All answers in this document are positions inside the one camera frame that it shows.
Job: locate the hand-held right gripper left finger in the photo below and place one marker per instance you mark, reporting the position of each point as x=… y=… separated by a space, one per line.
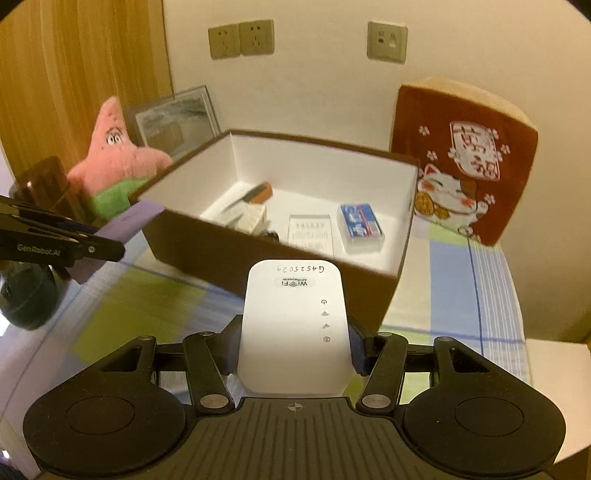
x=226 y=347

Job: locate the blue gum pack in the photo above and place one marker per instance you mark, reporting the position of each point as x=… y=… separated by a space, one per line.
x=360 y=224

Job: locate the white wifi repeater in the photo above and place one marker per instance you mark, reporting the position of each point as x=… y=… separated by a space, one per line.
x=291 y=332

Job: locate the plaid tablecloth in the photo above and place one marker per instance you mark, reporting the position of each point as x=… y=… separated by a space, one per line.
x=452 y=300

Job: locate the brown cardboard box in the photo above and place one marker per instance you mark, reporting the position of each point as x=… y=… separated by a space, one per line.
x=194 y=249

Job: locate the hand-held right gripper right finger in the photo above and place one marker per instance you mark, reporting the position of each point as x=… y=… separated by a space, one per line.
x=358 y=351

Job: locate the brown metal canister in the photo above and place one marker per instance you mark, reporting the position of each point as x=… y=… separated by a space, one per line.
x=41 y=177

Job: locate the wooden panel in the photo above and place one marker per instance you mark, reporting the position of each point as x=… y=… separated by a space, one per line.
x=69 y=69

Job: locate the purple tube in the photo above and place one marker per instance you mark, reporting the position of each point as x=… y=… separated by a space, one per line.
x=134 y=217

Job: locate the red lucky cat cushion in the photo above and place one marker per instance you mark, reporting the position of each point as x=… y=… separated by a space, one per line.
x=429 y=115

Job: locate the framed landscape picture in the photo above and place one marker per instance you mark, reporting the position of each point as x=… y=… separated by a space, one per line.
x=175 y=115

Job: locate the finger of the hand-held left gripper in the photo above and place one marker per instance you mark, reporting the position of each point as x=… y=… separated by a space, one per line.
x=55 y=247
x=69 y=225

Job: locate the orange foot file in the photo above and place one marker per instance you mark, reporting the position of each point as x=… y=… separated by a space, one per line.
x=258 y=190

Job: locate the long white carton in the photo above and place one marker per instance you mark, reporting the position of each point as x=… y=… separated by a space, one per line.
x=251 y=219

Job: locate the beige wall socket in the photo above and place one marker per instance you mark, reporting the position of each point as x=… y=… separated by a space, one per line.
x=256 y=37
x=224 y=42
x=387 y=41

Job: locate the pink starfish plush toy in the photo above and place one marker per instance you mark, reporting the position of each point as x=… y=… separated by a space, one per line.
x=115 y=157

